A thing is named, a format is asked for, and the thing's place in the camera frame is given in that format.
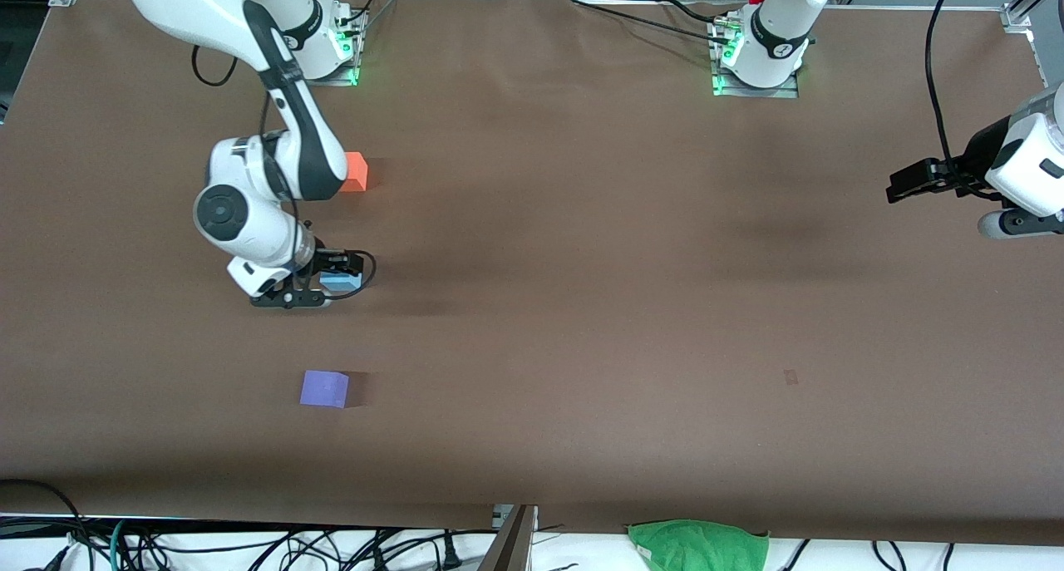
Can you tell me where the orange block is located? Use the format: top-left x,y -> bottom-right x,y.
339,151 -> 369,193

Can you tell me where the purple block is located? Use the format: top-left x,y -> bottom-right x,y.
299,370 -> 350,409

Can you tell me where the brown table cover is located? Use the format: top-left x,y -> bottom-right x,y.
0,0 -> 1064,547

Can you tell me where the grey metal bar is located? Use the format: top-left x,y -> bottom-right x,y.
475,505 -> 539,571

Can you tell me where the green cloth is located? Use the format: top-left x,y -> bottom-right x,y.
627,519 -> 771,571

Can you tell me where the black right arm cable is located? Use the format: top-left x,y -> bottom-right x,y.
192,43 -> 378,294

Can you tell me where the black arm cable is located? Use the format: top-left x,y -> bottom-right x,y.
192,43 -> 378,294
924,0 -> 967,170

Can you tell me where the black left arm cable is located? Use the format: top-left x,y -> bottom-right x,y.
924,0 -> 967,170

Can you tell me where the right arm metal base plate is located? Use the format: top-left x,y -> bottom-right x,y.
273,10 -> 360,87

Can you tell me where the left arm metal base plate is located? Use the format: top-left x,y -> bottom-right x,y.
712,22 -> 800,100

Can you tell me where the short black table cable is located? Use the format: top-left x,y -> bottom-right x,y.
659,0 -> 724,23

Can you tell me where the black looped floor cable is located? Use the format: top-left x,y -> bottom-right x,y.
0,479 -> 89,555

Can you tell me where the long black table cable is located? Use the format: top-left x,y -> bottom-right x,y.
569,0 -> 736,44

